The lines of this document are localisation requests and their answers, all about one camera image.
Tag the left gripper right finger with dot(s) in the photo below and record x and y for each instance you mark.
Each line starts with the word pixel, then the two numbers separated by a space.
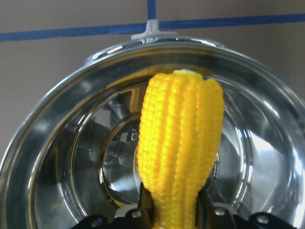
pixel 205 211

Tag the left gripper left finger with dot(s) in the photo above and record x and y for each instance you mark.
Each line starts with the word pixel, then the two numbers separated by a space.
pixel 145 207

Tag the yellow corn cob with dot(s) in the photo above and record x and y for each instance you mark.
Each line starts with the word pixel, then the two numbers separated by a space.
pixel 180 132

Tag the white electric cooking pot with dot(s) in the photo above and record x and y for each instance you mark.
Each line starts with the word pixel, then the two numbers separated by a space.
pixel 73 161

